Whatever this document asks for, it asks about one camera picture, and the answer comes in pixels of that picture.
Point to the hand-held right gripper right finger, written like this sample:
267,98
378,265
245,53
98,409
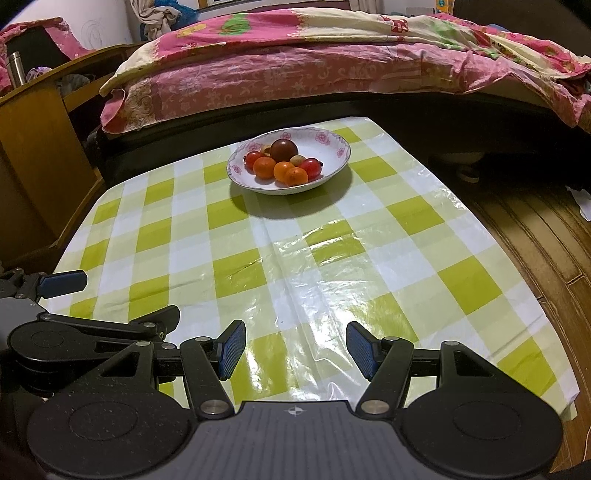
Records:
362,350

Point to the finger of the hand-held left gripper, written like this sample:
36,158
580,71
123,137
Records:
64,284
161,321

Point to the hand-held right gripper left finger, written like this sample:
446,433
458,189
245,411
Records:
233,347

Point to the orange mandarin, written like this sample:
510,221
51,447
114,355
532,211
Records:
296,177
282,170
264,168

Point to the small red tomato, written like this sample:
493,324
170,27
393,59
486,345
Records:
252,160

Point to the large red tomato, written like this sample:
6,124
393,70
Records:
311,169

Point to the white floral plate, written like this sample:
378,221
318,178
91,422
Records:
332,147

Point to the green checked plastic tablecloth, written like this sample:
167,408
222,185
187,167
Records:
277,258

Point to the wooden cabinet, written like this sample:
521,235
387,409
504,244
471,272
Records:
37,161

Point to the black bed base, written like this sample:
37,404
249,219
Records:
194,138

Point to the dark purple tomato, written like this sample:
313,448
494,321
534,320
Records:
284,149

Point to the white slipper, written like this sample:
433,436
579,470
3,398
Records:
468,173

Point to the metal thermos bottle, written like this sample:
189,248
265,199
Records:
15,69

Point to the pink floral cloth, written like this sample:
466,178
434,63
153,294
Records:
55,34

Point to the white paper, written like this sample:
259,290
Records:
582,198

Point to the bundle of hanging clothes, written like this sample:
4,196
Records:
154,18

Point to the colourful floral quilt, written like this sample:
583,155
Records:
369,32

